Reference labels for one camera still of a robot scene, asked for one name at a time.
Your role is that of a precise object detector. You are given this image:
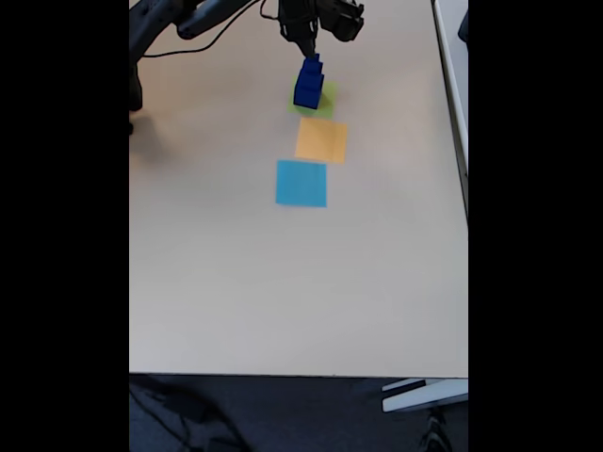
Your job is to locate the medium blue cube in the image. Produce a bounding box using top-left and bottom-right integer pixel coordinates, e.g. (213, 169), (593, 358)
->
(297, 68), (326, 93)

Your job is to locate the large blue cube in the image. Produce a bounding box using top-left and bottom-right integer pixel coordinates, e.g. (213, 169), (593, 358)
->
(292, 79), (326, 110)

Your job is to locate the green paper square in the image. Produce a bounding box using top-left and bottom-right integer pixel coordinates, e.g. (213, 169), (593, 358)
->
(285, 79), (339, 120)

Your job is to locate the orange paper square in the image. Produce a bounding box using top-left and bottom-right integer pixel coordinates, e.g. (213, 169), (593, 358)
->
(295, 116), (350, 165)

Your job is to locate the light blue paper square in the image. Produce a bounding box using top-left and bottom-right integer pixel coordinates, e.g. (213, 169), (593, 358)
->
(274, 158), (329, 209)

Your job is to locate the white neighbouring table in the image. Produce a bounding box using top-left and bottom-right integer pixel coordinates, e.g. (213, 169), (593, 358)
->
(430, 0), (469, 222)

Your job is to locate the white table foot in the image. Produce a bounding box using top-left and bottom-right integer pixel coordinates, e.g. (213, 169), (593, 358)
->
(381, 378), (469, 414)

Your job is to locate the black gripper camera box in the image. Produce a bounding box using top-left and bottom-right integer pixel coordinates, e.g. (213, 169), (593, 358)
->
(318, 0), (366, 42)

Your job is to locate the black floor cable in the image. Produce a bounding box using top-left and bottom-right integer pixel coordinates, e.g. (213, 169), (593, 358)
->
(129, 376), (249, 452)

